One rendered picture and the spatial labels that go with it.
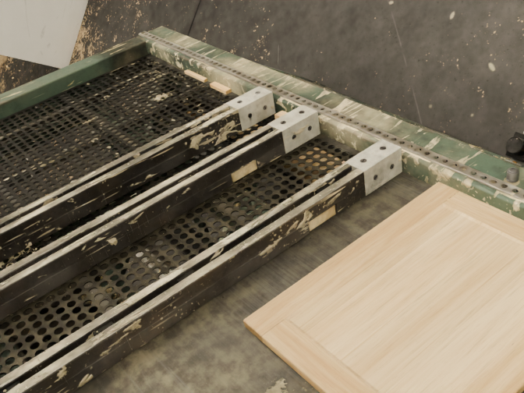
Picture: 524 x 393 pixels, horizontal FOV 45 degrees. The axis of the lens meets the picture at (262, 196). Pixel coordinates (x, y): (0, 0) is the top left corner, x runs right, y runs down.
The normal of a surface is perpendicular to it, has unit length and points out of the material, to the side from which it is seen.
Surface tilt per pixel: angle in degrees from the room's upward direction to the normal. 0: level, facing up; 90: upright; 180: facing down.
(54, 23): 90
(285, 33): 0
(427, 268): 55
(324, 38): 0
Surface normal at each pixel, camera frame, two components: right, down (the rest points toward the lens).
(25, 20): 0.58, 0.47
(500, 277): -0.16, -0.80
